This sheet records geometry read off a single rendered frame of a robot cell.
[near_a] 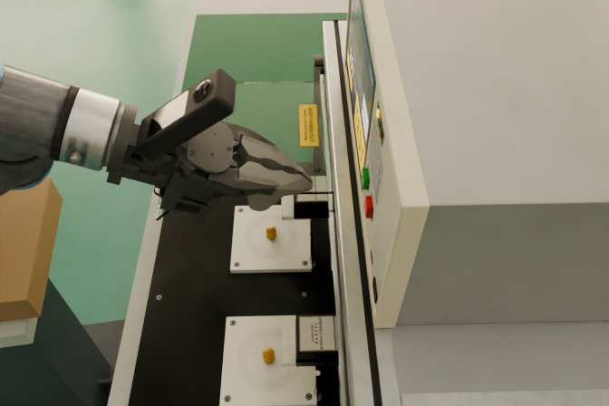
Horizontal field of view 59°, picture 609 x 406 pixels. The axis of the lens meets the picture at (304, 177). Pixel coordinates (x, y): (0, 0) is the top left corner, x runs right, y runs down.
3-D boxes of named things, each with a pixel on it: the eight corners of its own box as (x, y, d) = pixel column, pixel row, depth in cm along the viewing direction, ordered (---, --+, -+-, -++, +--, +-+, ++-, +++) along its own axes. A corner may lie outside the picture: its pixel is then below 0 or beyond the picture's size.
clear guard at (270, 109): (155, 221, 78) (146, 195, 73) (177, 110, 93) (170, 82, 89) (379, 217, 78) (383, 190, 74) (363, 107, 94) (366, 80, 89)
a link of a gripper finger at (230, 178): (270, 174, 59) (193, 152, 56) (276, 164, 58) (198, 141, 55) (269, 208, 56) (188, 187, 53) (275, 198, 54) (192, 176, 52)
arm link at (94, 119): (85, 72, 52) (62, 130, 47) (133, 87, 54) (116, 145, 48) (75, 123, 57) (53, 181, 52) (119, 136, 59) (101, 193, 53)
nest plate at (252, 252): (230, 273, 99) (229, 270, 98) (236, 209, 109) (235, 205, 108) (311, 272, 99) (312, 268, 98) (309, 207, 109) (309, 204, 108)
